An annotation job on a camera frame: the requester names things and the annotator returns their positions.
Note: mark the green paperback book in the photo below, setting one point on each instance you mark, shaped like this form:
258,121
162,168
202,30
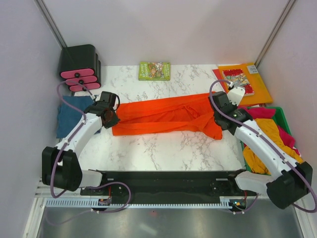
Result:
154,71

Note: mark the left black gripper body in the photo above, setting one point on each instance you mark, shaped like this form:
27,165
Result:
113,121

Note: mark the white slotted cable duct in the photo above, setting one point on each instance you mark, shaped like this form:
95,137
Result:
98,203

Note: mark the green plastic bin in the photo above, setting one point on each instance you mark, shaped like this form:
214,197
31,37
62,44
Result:
282,114

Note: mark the yellow t shirt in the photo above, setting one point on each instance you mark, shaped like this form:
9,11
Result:
280,137

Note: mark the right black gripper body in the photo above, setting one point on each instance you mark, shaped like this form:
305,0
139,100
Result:
216,119

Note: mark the blue folded t shirt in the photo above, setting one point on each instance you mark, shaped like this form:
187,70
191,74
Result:
67,117

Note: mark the black pink drawer unit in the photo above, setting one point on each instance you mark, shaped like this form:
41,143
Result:
80,68

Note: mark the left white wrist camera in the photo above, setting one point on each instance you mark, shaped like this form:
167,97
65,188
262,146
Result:
235,94

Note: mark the orange folder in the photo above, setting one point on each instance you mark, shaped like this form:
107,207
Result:
261,95

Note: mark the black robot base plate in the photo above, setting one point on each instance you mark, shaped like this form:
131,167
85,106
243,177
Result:
170,188

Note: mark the red comic book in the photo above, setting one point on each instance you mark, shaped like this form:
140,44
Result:
238,78

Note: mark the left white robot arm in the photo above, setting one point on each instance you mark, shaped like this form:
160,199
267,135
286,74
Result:
60,165

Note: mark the red folder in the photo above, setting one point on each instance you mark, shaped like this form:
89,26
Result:
220,77

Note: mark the orange t shirt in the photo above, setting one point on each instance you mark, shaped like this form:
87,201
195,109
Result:
184,113

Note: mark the magenta t shirt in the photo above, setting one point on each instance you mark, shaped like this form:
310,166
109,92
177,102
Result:
262,112

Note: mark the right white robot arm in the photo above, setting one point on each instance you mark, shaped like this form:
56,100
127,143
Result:
288,181

